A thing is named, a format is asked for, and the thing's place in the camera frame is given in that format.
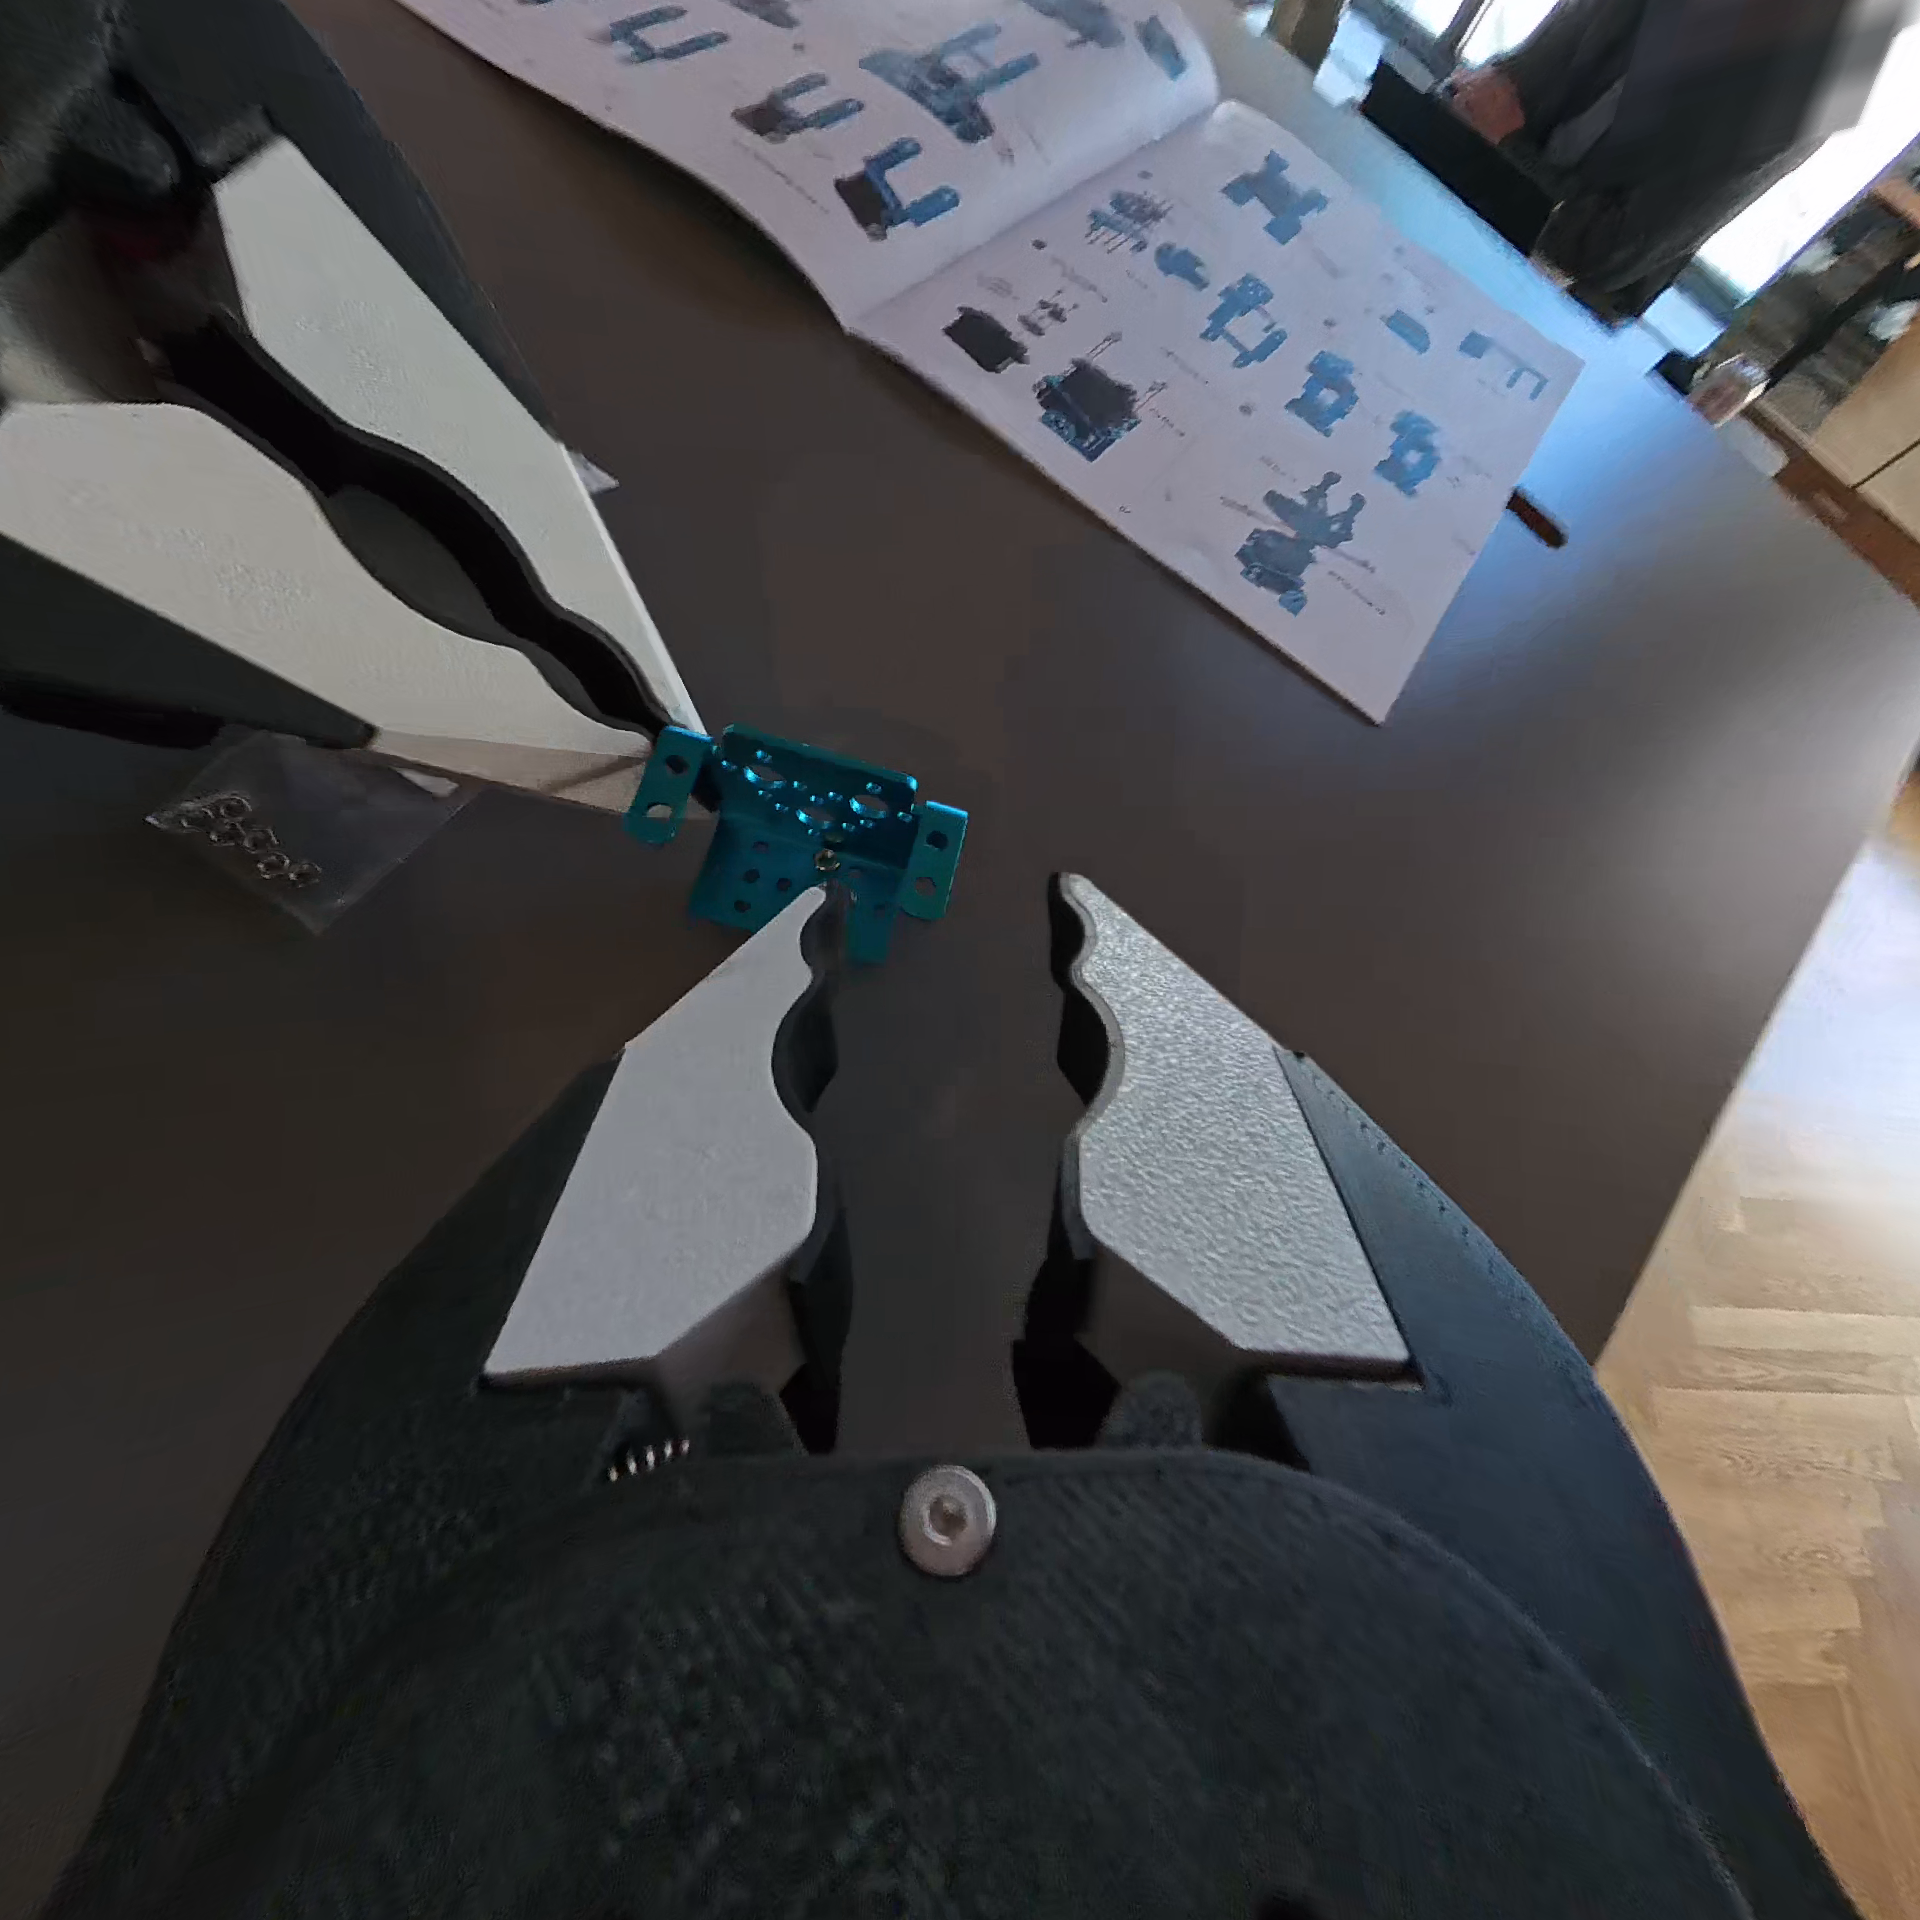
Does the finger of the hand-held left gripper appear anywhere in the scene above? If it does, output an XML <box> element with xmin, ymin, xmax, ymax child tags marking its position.
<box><xmin>151</xmin><ymin>136</ymin><xmax>711</xmax><ymax>741</ymax></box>
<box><xmin>0</xmin><ymin>394</ymin><xmax>663</xmax><ymax>818</ymax></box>

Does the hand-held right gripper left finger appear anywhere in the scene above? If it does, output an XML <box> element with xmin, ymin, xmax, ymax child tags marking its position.
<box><xmin>483</xmin><ymin>884</ymin><xmax>835</xmax><ymax>1382</ymax></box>

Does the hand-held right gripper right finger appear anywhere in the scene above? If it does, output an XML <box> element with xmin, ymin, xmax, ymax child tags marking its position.
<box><xmin>1050</xmin><ymin>874</ymin><xmax>1415</xmax><ymax>1376</ymax></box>

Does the blue metal bracket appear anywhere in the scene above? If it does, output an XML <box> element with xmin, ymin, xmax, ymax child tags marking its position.
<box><xmin>622</xmin><ymin>722</ymin><xmax>971</xmax><ymax>964</ymax></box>

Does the clear nut bag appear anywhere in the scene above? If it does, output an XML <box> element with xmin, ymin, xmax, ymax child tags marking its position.
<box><xmin>147</xmin><ymin>749</ymin><xmax>467</xmax><ymax>936</ymax></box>

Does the white instruction booklet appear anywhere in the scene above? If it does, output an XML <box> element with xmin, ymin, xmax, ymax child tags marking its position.
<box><xmin>398</xmin><ymin>0</ymin><xmax>1588</xmax><ymax>726</ymax></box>

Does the wooden cabinet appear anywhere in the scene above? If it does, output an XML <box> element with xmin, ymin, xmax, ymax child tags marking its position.
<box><xmin>1695</xmin><ymin>165</ymin><xmax>1920</xmax><ymax>602</ymax></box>

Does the dark chair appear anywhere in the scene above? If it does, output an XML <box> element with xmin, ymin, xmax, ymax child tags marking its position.
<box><xmin>1358</xmin><ymin>45</ymin><xmax>1562</xmax><ymax>250</ymax></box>

